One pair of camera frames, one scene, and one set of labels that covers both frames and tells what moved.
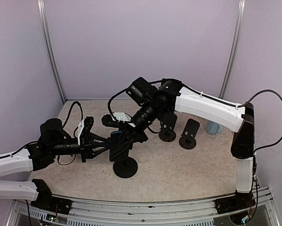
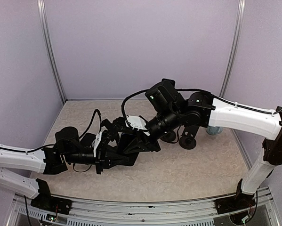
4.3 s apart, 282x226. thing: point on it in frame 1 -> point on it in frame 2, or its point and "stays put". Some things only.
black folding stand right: (188, 141) stays put
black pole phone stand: (125, 168) -> (114, 128)
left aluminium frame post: (49, 48) stays put
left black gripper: (86, 145) -> (104, 157)
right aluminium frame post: (231, 60) stays put
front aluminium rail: (197, 212) stays put
